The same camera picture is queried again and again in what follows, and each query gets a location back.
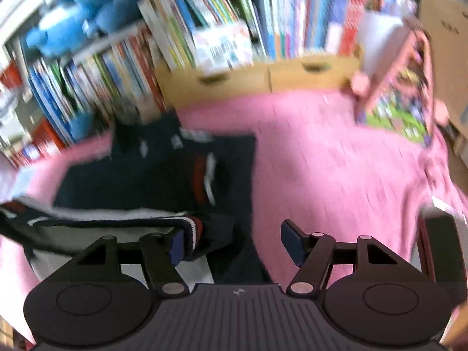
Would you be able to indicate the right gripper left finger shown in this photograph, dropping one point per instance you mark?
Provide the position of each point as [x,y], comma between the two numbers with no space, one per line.
[102,261]

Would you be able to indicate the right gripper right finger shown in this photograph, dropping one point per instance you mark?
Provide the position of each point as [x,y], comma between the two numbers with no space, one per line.
[316,254]

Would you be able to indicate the navy white zip jacket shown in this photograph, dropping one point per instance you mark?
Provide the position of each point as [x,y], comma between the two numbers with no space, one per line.
[165,167]

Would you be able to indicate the pink bunny print towel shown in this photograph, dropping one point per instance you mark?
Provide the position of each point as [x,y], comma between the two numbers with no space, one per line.
[316,166]

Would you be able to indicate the red plastic crate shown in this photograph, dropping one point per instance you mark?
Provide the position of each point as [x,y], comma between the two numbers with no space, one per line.
[43,143]

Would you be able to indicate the blue plush ball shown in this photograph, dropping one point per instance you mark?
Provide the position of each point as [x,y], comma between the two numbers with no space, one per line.
[81,125]

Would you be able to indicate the row of upright books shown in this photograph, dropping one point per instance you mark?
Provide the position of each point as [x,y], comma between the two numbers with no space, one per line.
[113,78]

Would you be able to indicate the pink wooden toy shelf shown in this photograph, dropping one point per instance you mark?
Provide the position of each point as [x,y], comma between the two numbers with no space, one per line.
[399,96]

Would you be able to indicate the wooden drawer organizer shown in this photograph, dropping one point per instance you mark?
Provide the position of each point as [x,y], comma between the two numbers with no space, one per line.
[316,72]

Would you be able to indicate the row of slanted books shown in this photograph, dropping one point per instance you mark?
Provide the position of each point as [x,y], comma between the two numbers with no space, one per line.
[215,35]

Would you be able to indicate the blue plush toy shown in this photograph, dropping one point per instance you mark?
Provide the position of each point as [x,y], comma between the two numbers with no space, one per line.
[71,24]

